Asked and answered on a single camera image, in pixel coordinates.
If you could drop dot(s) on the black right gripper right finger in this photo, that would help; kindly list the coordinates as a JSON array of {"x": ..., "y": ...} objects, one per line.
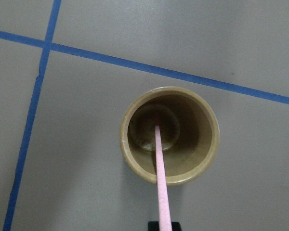
[{"x": 176, "y": 226}]

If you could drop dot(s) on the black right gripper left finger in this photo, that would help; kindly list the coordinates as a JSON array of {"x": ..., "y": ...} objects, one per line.
[{"x": 153, "y": 226}]

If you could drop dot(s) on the pink chopstick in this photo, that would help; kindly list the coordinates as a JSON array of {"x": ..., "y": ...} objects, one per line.
[{"x": 163, "y": 201}]

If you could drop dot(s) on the tan bamboo cup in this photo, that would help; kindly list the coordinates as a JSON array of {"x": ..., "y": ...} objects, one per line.
[{"x": 189, "y": 129}]

